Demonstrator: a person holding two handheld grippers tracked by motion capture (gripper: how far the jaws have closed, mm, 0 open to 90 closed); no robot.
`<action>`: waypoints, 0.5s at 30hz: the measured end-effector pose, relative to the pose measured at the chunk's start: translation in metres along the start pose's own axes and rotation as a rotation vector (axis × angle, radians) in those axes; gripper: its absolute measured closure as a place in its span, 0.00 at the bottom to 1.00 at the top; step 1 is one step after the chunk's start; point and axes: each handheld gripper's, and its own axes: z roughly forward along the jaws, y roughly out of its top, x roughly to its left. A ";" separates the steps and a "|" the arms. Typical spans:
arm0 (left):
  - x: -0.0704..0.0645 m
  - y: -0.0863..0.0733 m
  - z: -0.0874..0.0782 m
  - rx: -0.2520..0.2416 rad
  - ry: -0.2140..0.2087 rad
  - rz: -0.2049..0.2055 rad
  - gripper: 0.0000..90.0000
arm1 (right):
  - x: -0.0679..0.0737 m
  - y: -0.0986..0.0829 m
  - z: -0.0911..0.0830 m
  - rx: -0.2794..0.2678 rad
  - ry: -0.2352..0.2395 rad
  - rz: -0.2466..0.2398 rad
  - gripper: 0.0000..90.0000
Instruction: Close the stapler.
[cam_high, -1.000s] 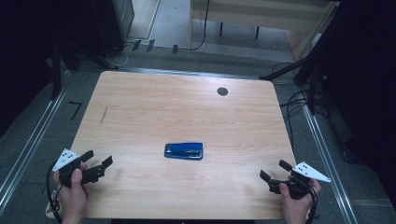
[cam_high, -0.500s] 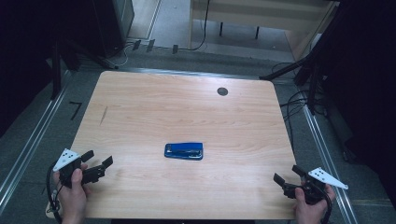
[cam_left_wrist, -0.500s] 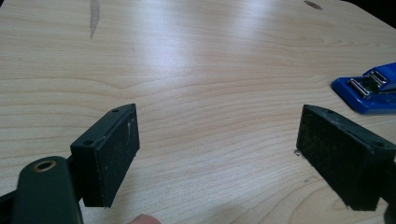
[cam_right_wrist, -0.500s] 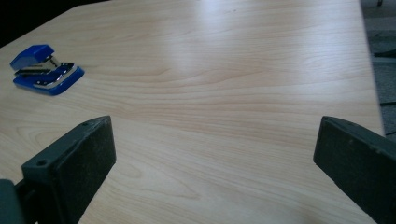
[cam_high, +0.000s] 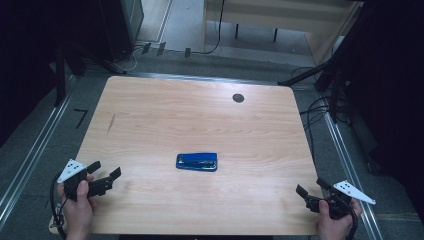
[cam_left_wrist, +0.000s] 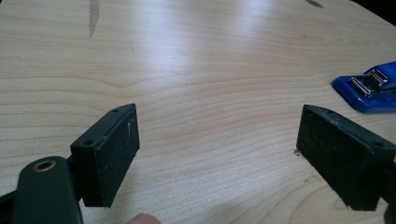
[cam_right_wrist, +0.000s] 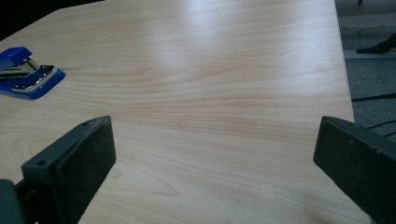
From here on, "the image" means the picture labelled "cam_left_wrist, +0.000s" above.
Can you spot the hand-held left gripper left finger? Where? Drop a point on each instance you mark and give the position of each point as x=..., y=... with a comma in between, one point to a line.
x=109, y=158

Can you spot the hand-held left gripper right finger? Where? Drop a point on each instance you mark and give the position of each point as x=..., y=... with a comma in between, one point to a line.
x=342, y=155

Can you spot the blue stapler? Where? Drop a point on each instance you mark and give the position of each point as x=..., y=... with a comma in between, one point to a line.
x=370, y=99

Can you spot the dark round table grommet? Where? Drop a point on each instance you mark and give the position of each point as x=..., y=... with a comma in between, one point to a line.
x=313, y=3

